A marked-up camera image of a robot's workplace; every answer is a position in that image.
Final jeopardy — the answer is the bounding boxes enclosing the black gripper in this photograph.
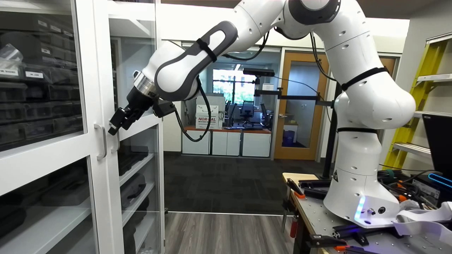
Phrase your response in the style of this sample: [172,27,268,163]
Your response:
[107,88,153,138]

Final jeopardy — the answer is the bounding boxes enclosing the white glass cabinet door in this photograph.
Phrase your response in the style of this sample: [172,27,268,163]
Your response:
[104,0,166,254]
[0,0,110,254]

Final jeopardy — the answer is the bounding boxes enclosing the wooden door with glass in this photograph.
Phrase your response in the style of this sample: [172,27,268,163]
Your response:
[273,49,331,163]

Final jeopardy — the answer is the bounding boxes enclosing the black hard case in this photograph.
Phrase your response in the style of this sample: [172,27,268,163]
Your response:
[117,145,150,177]

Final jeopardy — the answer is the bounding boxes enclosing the white storage cabinet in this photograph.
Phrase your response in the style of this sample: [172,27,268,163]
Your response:
[0,0,166,254]

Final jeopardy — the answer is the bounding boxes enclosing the grey soft bag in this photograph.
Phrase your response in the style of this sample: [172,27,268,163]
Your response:
[119,173,148,212]

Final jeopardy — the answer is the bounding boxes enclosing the dark storage case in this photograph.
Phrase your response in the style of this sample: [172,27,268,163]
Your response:
[33,162,91,209]
[0,202,28,239]

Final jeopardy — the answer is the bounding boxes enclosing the white cardboard boxes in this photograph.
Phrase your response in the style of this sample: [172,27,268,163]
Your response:
[193,97,227,132]

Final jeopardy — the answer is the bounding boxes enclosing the black drawer organizer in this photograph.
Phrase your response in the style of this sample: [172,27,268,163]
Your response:
[0,12,84,153]

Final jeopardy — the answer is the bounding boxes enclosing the dark bag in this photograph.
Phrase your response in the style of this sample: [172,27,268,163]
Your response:
[122,197,150,238]

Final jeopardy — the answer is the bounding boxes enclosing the white low cabinets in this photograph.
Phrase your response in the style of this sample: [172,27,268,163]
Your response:
[180,126,273,160]

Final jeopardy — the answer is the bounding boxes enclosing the black bag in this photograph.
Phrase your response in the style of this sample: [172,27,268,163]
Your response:
[122,225,142,254]

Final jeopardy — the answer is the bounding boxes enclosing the glass window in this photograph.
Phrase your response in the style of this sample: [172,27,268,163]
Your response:
[210,68,258,105]

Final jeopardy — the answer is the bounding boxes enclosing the blue machine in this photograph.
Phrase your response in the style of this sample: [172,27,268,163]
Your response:
[224,101,272,130]

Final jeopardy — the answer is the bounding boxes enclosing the clear plastic bag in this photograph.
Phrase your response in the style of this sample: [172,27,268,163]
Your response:
[0,43,23,70]

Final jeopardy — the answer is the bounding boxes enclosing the blue bin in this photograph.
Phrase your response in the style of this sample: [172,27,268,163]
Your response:
[280,123,299,149]

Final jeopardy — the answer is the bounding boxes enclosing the orange and black clamp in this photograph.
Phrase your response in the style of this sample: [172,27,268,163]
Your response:
[285,177,307,202]

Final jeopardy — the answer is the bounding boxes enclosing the black bar clamp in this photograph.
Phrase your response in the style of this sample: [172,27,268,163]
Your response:
[297,178,331,201]
[330,224,372,248]
[310,233,358,254]

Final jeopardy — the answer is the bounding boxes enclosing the orange and black tools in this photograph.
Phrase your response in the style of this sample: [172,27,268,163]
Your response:
[375,169,415,205]

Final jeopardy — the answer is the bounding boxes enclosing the yellow ladder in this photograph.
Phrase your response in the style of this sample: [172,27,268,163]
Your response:
[381,35,452,173]

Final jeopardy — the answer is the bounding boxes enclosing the black electronics box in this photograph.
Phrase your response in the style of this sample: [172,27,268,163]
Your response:
[408,177,446,209]

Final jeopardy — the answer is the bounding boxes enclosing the white plastic tray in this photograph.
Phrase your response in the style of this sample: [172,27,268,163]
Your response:
[389,221,452,252]

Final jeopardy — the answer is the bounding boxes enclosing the black box with blue trim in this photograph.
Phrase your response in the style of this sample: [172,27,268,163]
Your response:
[424,171,452,193]

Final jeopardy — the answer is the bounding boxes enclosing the silver door handle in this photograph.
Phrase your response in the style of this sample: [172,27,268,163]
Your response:
[93,123,108,164]

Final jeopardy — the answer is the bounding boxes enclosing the wrist mounted camera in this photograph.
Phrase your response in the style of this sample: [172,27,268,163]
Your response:
[150,99,176,119]

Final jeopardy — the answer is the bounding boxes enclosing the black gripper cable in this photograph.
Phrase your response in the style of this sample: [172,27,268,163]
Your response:
[170,77,213,145]

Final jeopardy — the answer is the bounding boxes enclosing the black stereo camera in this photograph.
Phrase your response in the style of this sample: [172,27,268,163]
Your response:
[241,67,276,80]

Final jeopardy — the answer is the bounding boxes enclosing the black camera stand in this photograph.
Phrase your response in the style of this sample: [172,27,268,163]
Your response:
[255,80,341,181]

